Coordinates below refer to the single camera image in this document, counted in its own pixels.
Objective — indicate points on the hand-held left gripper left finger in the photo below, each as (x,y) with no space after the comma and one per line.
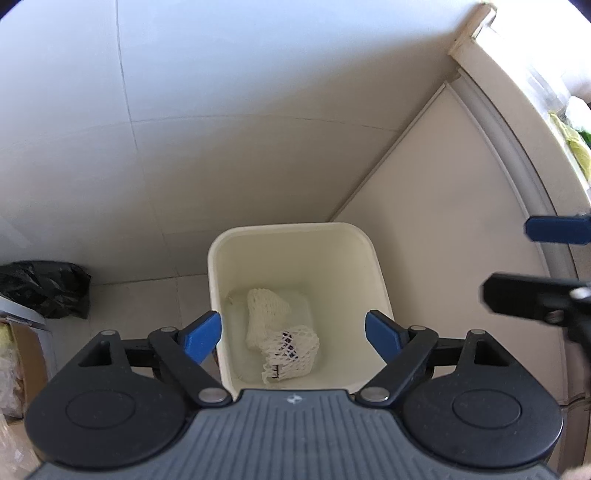
(203,337)

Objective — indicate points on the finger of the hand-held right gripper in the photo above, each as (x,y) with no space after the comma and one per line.
(554,228)
(521,295)

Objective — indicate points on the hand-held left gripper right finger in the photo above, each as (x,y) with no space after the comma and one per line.
(381,334)

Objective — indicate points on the napa cabbage leaf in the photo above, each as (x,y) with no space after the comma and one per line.
(579,147)

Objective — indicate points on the cream plastic trash bin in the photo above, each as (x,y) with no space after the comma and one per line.
(295,258)

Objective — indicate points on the white foam fruit net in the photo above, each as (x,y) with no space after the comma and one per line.
(265,314)

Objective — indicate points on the white foam net with dark print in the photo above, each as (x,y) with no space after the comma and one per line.
(295,346)

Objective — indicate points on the white cabinet door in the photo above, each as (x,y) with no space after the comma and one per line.
(438,230)

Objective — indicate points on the black plastic bag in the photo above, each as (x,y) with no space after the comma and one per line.
(41,286)

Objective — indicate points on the brown cardboard box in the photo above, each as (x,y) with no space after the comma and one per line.
(32,355)

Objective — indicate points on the white flat panel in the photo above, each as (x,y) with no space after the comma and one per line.
(18,309)

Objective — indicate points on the translucent plastic bags pile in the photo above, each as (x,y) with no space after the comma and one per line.
(9,369)

